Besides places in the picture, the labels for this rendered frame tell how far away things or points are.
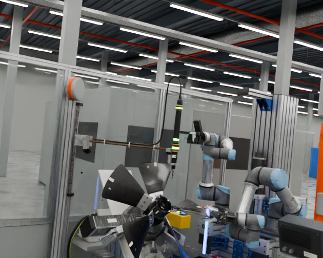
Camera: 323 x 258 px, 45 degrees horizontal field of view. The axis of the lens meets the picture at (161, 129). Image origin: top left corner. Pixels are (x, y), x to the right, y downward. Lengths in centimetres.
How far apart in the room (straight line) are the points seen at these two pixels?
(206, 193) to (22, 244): 140
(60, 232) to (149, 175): 69
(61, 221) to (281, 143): 170
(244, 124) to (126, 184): 481
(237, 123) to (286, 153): 368
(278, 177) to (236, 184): 448
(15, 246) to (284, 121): 211
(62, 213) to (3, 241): 39
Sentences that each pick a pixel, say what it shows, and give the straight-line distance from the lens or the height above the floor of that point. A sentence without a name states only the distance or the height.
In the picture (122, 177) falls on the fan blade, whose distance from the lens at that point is 232.
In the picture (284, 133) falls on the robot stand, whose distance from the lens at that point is 316.
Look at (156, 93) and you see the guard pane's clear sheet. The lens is 322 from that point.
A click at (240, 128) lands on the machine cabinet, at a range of 689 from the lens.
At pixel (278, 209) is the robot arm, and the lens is 288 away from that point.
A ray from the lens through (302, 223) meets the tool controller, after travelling 224.
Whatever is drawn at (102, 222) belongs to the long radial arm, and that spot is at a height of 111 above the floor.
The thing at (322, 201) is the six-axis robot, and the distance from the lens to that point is 605.
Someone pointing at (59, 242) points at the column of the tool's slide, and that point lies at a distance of 273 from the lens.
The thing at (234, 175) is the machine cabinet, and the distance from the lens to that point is 688.
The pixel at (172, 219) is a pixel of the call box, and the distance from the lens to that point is 291.
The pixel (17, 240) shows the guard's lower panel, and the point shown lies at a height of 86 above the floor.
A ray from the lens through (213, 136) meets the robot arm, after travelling 269.
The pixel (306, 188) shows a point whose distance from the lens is 1062.
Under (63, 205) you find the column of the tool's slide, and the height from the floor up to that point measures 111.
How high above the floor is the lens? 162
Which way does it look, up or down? 1 degrees up
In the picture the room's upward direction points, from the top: 6 degrees clockwise
